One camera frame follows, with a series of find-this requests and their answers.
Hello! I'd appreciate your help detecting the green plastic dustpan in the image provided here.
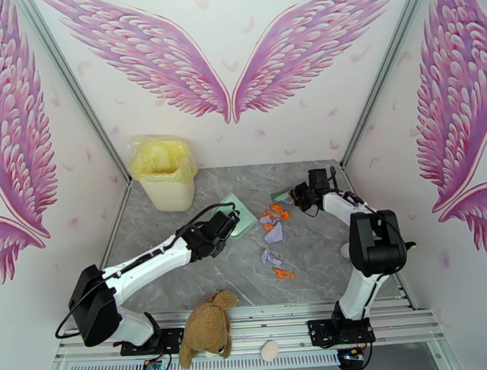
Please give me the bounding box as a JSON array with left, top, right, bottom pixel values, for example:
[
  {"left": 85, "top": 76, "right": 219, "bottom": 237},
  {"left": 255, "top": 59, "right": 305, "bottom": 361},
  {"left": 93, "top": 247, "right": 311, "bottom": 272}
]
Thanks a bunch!
[{"left": 208, "top": 191, "right": 258, "bottom": 241}]

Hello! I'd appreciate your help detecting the green hand brush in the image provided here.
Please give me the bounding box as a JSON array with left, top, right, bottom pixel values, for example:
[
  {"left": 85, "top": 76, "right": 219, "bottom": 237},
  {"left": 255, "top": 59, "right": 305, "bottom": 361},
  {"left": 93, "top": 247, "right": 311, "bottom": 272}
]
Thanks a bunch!
[{"left": 270, "top": 189, "right": 295, "bottom": 204}]

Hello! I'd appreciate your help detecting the purple paper scrap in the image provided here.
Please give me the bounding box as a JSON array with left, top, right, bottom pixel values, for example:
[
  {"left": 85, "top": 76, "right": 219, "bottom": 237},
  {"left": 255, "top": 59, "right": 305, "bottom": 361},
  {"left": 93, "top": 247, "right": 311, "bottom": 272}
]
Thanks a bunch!
[
  {"left": 260, "top": 247, "right": 283, "bottom": 268},
  {"left": 263, "top": 220, "right": 285, "bottom": 245}
]

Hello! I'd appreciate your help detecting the grey white husky plush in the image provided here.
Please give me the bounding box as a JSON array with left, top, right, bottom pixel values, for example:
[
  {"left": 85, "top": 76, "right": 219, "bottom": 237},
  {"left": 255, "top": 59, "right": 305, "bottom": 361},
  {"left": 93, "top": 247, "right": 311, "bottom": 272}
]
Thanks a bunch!
[{"left": 339, "top": 239, "right": 418, "bottom": 260}]

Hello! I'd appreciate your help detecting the cream plastic trash bin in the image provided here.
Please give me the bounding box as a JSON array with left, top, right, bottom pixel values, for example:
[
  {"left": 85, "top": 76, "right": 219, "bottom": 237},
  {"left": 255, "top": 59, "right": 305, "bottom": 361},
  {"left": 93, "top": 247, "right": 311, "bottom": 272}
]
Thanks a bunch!
[{"left": 136, "top": 168, "right": 198, "bottom": 214}]

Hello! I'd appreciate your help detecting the brown plush rabbit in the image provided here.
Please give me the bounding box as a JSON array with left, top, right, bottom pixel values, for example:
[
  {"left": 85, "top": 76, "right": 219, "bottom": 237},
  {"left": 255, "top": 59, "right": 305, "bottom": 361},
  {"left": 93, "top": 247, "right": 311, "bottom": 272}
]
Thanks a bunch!
[{"left": 175, "top": 289, "right": 242, "bottom": 370}]

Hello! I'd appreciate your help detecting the yellow plastic bin liner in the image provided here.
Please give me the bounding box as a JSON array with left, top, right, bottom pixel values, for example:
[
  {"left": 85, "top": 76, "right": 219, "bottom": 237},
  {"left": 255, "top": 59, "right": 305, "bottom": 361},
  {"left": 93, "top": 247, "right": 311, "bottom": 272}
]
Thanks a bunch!
[{"left": 126, "top": 131, "right": 199, "bottom": 186}]

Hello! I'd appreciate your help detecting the pale pink egg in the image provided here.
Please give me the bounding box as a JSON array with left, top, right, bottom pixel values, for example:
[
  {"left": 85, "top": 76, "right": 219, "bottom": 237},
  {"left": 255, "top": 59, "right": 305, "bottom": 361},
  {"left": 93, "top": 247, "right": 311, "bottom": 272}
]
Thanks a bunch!
[{"left": 260, "top": 340, "right": 281, "bottom": 362}]

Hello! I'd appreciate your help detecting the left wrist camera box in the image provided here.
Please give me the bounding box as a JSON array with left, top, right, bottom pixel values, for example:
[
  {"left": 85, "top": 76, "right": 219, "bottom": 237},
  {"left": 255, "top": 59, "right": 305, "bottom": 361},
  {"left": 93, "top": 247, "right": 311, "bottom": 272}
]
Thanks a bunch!
[{"left": 207, "top": 212, "right": 236, "bottom": 235}]

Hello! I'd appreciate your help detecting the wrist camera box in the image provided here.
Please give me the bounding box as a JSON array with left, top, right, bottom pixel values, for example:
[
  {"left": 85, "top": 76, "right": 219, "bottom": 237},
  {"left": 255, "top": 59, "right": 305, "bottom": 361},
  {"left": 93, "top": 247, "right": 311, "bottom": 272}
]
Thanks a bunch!
[
  {"left": 207, "top": 212, "right": 236, "bottom": 235},
  {"left": 306, "top": 167, "right": 331, "bottom": 190}
]

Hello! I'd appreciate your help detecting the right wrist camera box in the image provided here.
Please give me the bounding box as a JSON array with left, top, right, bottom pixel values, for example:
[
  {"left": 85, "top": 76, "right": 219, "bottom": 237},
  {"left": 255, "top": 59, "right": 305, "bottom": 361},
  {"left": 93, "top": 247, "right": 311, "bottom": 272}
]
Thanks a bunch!
[{"left": 306, "top": 167, "right": 331, "bottom": 190}]

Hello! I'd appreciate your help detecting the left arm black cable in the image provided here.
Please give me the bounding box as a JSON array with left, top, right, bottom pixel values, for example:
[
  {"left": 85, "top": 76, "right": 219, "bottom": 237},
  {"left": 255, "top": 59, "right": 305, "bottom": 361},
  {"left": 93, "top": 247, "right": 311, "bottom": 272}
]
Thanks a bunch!
[{"left": 47, "top": 201, "right": 248, "bottom": 342}]

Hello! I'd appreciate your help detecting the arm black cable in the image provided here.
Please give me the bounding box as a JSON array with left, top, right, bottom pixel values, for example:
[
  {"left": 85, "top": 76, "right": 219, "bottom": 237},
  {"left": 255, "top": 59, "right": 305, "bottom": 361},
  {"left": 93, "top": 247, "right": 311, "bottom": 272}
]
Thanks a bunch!
[
  {"left": 304, "top": 162, "right": 409, "bottom": 271},
  {"left": 47, "top": 201, "right": 248, "bottom": 342}
]

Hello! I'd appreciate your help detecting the aluminium rail frame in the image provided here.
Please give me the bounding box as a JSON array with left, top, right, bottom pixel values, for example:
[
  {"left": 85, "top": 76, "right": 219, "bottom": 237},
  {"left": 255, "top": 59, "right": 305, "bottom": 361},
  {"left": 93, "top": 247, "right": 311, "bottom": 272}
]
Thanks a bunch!
[{"left": 36, "top": 293, "right": 458, "bottom": 370}]

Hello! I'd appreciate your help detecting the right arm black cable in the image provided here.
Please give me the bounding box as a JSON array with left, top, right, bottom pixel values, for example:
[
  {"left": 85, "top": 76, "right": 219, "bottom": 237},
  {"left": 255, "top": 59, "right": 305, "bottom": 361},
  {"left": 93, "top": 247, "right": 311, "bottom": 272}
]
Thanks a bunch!
[{"left": 304, "top": 162, "right": 409, "bottom": 271}]

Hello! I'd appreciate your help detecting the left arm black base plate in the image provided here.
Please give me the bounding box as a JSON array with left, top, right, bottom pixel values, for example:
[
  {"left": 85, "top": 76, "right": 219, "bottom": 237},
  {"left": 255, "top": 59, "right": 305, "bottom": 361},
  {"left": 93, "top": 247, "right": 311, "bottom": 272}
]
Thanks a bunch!
[{"left": 119, "top": 326, "right": 187, "bottom": 358}]

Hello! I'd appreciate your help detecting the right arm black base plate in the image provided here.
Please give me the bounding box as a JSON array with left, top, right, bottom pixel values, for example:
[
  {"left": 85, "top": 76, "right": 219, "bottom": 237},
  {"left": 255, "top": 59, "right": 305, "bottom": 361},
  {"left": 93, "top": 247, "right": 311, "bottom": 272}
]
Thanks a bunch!
[{"left": 307, "top": 315, "right": 378, "bottom": 350}]

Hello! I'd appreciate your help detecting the aluminium corner post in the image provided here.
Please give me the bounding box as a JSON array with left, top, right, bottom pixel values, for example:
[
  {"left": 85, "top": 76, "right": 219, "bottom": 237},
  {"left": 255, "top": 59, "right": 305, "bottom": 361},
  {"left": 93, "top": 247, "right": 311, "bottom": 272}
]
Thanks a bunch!
[
  {"left": 331, "top": 0, "right": 451, "bottom": 168},
  {"left": 13, "top": 0, "right": 134, "bottom": 189}
]

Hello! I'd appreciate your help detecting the white perforated cable tray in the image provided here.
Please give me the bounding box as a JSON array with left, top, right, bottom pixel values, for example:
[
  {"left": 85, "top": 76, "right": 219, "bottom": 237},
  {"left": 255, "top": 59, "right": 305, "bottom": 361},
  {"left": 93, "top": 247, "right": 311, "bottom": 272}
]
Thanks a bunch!
[{"left": 68, "top": 348, "right": 343, "bottom": 370}]

